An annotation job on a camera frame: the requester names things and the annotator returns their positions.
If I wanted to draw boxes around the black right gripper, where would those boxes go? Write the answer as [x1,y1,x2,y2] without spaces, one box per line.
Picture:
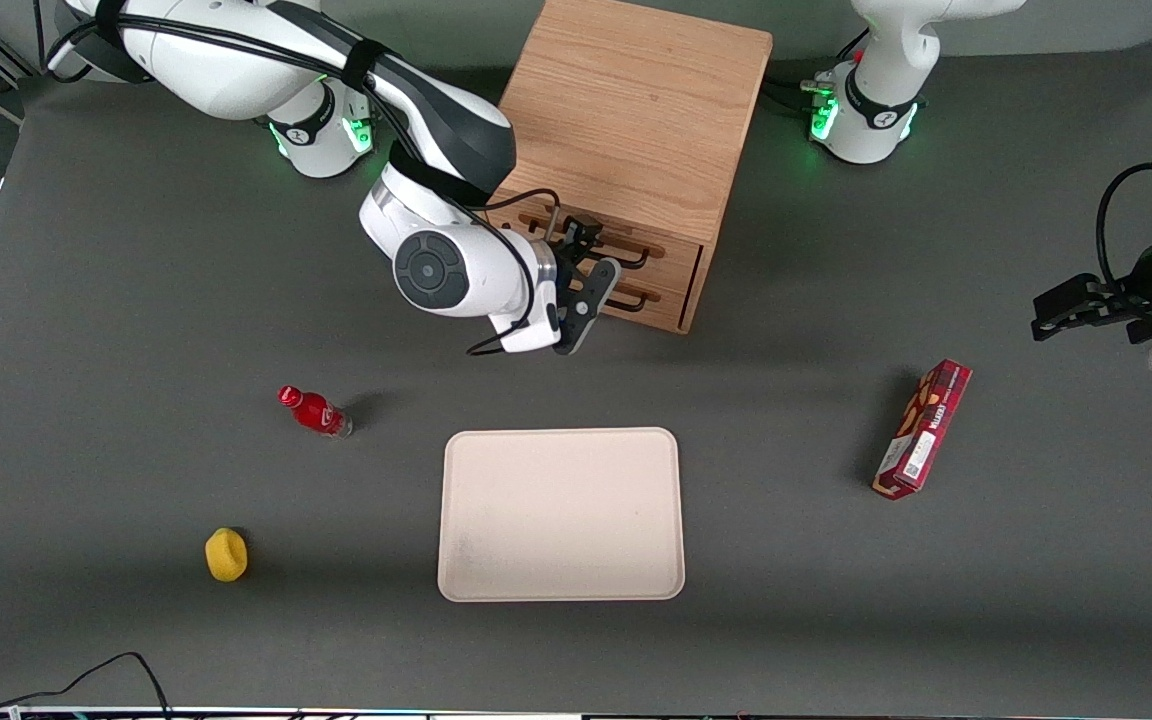
[548,215,605,305]

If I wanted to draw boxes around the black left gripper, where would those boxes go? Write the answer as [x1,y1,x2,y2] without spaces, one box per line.
[1032,276,1152,345]

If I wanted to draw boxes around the black drawer handle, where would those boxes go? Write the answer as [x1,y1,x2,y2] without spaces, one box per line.
[519,205,653,272]
[603,283,663,314]

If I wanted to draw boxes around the wooden upper drawer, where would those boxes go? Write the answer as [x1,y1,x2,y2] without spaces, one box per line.
[494,198,705,293]

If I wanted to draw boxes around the wooden drawer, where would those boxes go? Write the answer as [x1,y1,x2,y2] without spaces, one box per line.
[494,198,705,293]
[586,268,699,335]

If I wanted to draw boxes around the wooden lower drawer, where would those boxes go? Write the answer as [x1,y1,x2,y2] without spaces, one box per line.
[586,268,699,335]

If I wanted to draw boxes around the wooden drawer cabinet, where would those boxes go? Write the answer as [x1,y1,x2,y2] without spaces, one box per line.
[484,0,775,336]

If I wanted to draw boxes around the red cookie box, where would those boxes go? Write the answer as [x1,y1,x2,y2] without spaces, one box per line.
[872,359,973,501]

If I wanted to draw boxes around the beige rectangular tray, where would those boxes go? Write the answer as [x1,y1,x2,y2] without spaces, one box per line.
[437,427,686,603]

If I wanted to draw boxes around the red cola bottle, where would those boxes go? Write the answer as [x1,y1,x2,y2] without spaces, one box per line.
[278,385,354,439]

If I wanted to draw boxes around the yellow round foam object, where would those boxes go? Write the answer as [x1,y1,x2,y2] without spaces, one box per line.
[204,527,249,583]

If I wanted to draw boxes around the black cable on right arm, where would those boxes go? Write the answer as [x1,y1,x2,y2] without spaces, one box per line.
[46,0,563,358]

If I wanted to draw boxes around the black cables at arm base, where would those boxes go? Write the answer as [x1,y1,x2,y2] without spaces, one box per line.
[761,76,821,115]

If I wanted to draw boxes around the black cable at table edge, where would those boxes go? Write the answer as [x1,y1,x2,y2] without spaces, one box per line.
[0,651,173,720]

